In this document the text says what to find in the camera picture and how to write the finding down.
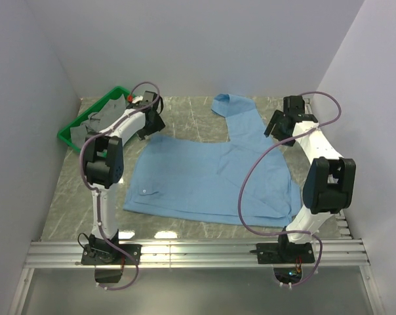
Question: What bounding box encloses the aluminium front mounting rail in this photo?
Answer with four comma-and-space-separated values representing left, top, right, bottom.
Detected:
24, 239, 370, 269

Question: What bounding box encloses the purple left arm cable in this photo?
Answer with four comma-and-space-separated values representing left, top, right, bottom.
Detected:
79, 81, 162, 291

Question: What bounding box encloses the light blue long sleeve shirt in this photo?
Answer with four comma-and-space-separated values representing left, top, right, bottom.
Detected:
123, 94, 301, 227

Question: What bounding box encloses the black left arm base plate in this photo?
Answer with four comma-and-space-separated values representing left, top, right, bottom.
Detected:
81, 243, 142, 266

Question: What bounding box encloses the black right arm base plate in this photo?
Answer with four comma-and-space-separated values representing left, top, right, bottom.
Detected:
250, 243, 315, 264

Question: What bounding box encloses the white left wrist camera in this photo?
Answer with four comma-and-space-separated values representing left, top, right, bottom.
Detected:
126, 95, 143, 109

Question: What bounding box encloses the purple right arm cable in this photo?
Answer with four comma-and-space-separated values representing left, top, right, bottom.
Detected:
237, 91, 342, 288

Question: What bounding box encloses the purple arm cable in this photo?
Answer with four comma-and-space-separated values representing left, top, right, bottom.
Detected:
237, 91, 342, 288
79, 81, 162, 291

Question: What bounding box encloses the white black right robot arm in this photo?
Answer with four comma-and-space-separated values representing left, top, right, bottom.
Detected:
264, 95, 356, 263

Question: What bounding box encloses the green plastic bin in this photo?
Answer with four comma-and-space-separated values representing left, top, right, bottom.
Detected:
56, 85, 132, 154

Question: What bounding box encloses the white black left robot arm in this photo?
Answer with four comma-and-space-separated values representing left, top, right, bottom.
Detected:
80, 91, 165, 265

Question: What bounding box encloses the aluminium side rail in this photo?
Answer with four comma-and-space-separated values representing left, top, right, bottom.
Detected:
301, 98, 353, 239

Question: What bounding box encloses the grey long sleeve shirt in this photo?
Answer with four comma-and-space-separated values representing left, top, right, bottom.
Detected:
70, 95, 126, 148

